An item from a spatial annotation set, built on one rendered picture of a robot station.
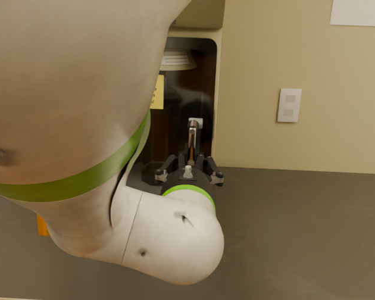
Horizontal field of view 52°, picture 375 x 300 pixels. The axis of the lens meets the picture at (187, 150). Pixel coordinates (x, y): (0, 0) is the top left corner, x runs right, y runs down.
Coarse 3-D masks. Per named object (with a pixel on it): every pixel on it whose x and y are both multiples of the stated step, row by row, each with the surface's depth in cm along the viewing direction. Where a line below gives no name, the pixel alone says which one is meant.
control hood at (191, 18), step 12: (192, 0) 72; (204, 0) 72; (216, 0) 72; (192, 12) 75; (204, 12) 74; (216, 12) 74; (180, 24) 78; (192, 24) 77; (204, 24) 77; (216, 24) 77
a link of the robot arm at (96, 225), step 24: (144, 144) 22; (96, 192) 22; (120, 192) 31; (48, 216) 28; (72, 216) 28; (96, 216) 32; (120, 216) 41; (72, 240) 41; (96, 240) 42; (120, 240) 46; (120, 264) 49
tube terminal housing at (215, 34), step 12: (168, 36) 81; (180, 36) 81; (192, 36) 81; (204, 36) 81; (216, 36) 81; (216, 72) 84; (216, 84) 84; (216, 96) 85; (216, 108) 86; (216, 120) 87
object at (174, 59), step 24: (168, 48) 81; (192, 48) 81; (216, 48) 81; (168, 72) 83; (192, 72) 82; (168, 96) 84; (192, 96) 84; (168, 120) 86; (168, 144) 88; (144, 168) 90
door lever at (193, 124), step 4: (192, 120) 86; (188, 124) 86; (192, 124) 84; (196, 124) 86; (188, 128) 86; (192, 128) 82; (196, 128) 86; (192, 132) 81; (192, 136) 82; (188, 140) 83; (192, 140) 82; (188, 144) 83; (192, 144) 83; (188, 148) 83; (192, 148) 83; (188, 152) 83; (192, 152) 83; (188, 156) 84; (192, 156) 84; (188, 160) 84; (192, 160) 84; (188, 164) 84; (192, 164) 84
